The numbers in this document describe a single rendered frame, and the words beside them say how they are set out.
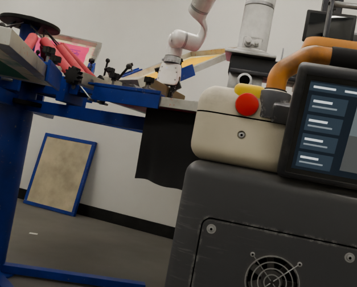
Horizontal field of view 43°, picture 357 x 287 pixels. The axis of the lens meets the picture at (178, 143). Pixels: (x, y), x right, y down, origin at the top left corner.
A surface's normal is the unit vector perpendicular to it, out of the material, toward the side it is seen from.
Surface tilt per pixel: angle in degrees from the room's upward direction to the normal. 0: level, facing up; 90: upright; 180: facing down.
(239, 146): 90
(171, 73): 90
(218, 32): 90
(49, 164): 79
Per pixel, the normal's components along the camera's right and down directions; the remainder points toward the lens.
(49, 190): -0.33, -0.27
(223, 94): -0.05, -0.49
